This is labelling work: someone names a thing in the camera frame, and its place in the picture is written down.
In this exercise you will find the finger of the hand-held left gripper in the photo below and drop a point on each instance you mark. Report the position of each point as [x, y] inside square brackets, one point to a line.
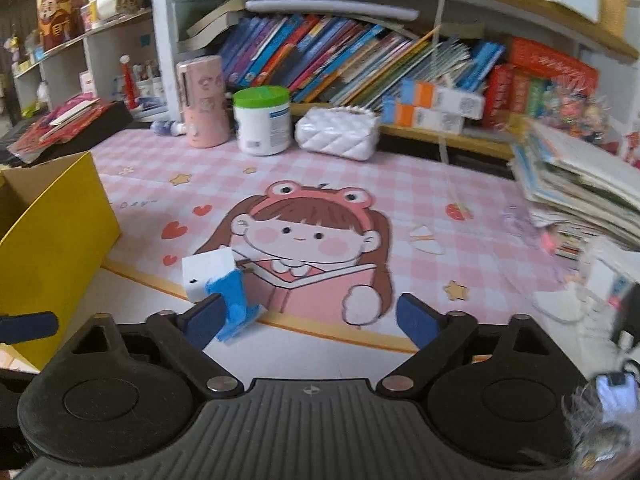
[25, 326]
[17, 379]

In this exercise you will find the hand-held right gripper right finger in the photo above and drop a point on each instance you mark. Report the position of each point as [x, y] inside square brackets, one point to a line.
[412, 321]

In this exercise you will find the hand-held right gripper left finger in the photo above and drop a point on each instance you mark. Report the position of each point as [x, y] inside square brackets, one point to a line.
[205, 322]

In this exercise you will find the white charger plug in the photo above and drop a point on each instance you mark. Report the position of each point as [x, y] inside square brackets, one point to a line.
[205, 270]

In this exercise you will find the yellow-edged cardboard box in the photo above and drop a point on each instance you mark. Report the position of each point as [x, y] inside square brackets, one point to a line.
[50, 240]

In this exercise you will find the pink checked printed tablecloth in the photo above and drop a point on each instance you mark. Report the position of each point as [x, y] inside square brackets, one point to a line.
[450, 260]

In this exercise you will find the white shoe-shaped object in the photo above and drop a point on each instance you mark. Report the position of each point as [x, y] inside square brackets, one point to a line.
[557, 305]

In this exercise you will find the red plastic bags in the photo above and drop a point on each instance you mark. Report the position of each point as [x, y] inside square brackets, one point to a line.
[35, 140]

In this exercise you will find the white box blue mark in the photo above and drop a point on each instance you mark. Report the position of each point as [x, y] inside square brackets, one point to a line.
[605, 275]

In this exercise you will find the white quilted purse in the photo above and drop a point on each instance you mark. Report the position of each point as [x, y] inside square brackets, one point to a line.
[335, 135]

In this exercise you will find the orange white carton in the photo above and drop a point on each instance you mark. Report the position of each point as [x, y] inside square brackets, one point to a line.
[445, 97]
[425, 119]

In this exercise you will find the white tub green lid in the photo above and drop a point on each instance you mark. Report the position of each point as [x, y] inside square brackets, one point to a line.
[262, 125]

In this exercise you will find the stack of magazines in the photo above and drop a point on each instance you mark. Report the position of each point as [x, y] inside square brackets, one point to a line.
[575, 185]

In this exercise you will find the pink cylindrical humidifier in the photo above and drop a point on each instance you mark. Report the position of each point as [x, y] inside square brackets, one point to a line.
[200, 105]

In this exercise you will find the white notebook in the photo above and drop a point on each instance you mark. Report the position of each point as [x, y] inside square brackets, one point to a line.
[75, 110]

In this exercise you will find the grey fluffy toy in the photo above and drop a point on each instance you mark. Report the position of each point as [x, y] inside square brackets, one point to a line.
[605, 435]

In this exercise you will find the black electronic keyboard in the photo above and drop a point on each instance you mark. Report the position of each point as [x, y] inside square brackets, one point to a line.
[116, 115]

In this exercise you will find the white pen holder with pens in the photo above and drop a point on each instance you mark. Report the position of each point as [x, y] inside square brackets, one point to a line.
[150, 82]

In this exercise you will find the red white cylinder toy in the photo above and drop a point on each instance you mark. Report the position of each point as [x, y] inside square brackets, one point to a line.
[129, 85]

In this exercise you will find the row of colourful books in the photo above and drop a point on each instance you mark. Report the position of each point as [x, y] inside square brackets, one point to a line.
[325, 60]

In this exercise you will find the red printed box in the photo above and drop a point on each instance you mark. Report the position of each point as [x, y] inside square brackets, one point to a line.
[545, 75]

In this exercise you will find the white shelf unit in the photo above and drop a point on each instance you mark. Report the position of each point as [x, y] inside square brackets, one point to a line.
[160, 35]

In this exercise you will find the thick white paged book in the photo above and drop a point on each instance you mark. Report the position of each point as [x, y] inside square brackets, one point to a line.
[210, 27]

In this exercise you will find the fortune god figurine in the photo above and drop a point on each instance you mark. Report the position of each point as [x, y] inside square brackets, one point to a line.
[52, 20]

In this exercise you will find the grey shelf light bar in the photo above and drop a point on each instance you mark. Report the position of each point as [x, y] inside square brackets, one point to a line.
[330, 9]

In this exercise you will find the white bottle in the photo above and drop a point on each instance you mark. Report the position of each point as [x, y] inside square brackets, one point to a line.
[93, 10]

